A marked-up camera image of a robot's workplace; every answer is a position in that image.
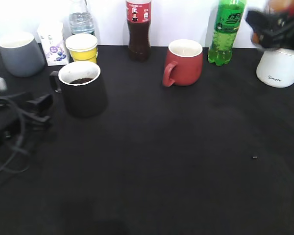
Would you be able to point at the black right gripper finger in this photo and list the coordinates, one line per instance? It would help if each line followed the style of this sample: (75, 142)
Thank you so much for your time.
(267, 41)
(272, 22)

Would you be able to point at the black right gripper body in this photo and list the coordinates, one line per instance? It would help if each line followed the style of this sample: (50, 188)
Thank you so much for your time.
(284, 33)

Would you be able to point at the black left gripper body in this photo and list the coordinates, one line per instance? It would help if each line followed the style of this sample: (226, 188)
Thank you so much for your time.
(9, 122)

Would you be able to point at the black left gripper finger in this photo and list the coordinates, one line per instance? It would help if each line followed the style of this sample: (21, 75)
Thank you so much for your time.
(40, 104)
(35, 122)

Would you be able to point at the Nescafe coffee bottle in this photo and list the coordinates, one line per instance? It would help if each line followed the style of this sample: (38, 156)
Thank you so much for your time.
(278, 5)

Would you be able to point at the black mug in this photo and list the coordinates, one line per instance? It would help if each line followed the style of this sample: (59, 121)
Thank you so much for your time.
(82, 87)

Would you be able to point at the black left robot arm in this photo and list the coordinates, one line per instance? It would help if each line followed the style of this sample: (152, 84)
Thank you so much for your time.
(18, 103)

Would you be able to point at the white mug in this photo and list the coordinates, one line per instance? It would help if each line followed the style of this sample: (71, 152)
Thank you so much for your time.
(276, 68)

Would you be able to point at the green sprite bottle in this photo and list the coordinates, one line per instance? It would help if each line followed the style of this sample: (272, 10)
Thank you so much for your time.
(227, 24)

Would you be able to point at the grey mug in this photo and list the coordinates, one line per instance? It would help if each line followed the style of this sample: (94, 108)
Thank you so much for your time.
(21, 54)

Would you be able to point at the red mug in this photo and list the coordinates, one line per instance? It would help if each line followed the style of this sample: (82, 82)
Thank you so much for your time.
(183, 63)

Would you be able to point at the yellow paper cup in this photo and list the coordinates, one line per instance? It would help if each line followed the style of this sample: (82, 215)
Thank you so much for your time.
(83, 47)

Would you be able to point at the white blueberry milk carton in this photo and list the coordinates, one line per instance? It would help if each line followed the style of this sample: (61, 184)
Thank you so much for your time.
(52, 41)

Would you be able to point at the clear water bottle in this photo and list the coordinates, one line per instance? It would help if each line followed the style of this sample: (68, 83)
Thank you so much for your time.
(80, 19)

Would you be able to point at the cola bottle red label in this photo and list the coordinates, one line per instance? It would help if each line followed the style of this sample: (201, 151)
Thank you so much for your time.
(138, 13)

